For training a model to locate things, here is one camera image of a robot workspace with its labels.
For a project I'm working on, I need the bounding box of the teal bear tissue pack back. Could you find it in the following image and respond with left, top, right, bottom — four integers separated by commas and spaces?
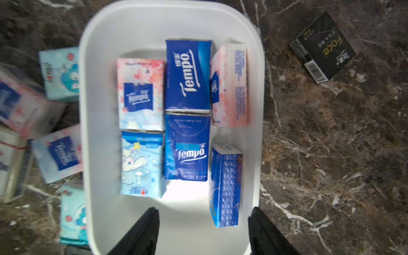
38, 47, 80, 102

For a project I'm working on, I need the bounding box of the teal bear tissue pack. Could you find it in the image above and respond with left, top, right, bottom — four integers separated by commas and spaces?
38, 47, 80, 102
59, 183, 89, 246

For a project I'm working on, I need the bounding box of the dark blue Tempo tissue pack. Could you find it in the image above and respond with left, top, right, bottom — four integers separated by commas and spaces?
165, 39, 212, 114

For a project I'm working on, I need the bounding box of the white plastic storage box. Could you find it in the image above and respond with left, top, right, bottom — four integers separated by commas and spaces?
80, 1, 265, 255

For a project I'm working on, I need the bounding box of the blue patterned tissue pack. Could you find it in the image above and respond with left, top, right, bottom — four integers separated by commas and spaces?
209, 144, 243, 228

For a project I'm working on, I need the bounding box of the teal bear tissue pack front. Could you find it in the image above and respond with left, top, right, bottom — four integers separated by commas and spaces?
59, 183, 89, 246

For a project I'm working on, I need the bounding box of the white red tissue pack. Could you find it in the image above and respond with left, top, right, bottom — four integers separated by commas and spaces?
1, 126, 34, 204

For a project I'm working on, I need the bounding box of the black Face tissue pack far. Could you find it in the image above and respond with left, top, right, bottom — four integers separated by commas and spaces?
289, 11, 356, 85

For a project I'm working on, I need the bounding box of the light blue cartoon tissue pack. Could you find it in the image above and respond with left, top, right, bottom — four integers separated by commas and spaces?
121, 131, 167, 199

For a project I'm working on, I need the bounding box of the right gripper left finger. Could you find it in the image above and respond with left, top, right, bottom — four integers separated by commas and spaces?
108, 207, 160, 255

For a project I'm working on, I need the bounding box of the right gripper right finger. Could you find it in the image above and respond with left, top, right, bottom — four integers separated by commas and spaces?
248, 207, 300, 255

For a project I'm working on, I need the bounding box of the pink floral Tempo tissue pack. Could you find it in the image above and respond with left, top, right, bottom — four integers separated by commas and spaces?
116, 58, 165, 132

